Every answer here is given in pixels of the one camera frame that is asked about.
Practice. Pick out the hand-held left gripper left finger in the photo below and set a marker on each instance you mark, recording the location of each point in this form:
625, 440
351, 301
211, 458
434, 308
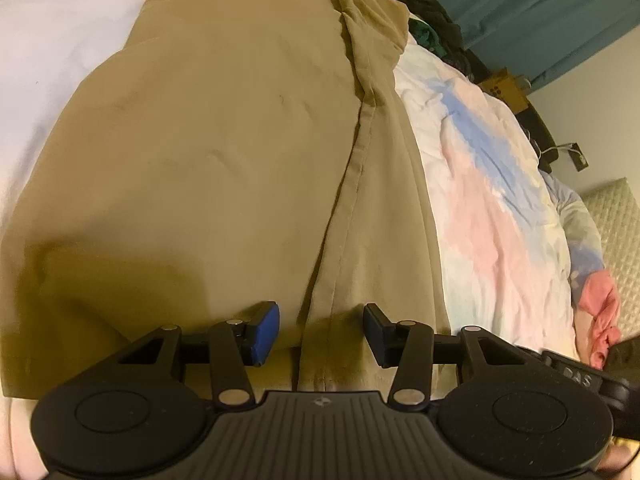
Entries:
265, 332

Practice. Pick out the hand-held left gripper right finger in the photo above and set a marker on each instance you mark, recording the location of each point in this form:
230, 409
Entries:
376, 335

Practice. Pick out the tan t-shirt with white print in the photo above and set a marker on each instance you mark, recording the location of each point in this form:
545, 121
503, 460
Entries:
200, 160

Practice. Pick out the pink cloth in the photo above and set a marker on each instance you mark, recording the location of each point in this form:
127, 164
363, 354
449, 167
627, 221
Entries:
600, 305

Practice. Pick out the quilted beige headboard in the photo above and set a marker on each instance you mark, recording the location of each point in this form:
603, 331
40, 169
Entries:
617, 230

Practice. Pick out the light blue pillow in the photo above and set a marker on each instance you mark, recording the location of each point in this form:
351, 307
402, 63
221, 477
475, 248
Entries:
580, 220

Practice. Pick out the pastel tie-dye duvet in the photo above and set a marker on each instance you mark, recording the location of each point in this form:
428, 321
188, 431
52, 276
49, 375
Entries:
480, 170

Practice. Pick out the yellow cardboard box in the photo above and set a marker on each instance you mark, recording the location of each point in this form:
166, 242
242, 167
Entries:
505, 90

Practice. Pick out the green garment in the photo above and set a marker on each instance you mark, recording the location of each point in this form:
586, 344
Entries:
425, 37

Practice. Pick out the black garment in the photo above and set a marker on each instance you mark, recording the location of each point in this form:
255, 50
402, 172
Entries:
435, 15

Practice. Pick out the wide blue curtain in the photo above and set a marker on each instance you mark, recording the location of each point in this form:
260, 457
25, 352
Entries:
525, 10

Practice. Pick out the black wall outlet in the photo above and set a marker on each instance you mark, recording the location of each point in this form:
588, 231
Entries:
580, 157

